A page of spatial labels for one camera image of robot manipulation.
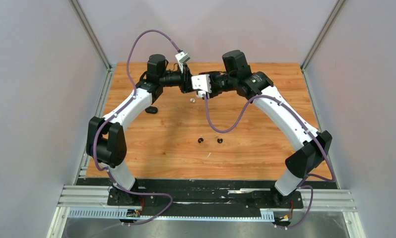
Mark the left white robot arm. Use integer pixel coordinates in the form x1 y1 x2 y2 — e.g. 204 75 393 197
86 51 193 205

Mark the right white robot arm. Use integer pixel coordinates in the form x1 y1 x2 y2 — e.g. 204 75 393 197
208 50 332 207

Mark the black earbud charging case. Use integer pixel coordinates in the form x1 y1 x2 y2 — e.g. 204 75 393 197
144 106 158 114

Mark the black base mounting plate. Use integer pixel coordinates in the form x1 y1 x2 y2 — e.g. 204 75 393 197
107 178 303 217

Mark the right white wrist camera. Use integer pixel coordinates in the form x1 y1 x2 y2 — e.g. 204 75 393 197
191 74 212 99

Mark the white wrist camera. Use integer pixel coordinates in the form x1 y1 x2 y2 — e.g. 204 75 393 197
175 51 191 73
191 74 212 99

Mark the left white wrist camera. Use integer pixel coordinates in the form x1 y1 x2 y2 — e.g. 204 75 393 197
175 51 191 73

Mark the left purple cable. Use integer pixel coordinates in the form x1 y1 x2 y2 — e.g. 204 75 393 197
91 29 186 227

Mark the grey slotted cable duct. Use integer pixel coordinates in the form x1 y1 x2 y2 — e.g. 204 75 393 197
67 208 275 222

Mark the aluminium frame rail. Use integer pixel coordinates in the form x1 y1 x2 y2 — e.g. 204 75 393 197
57 178 365 238

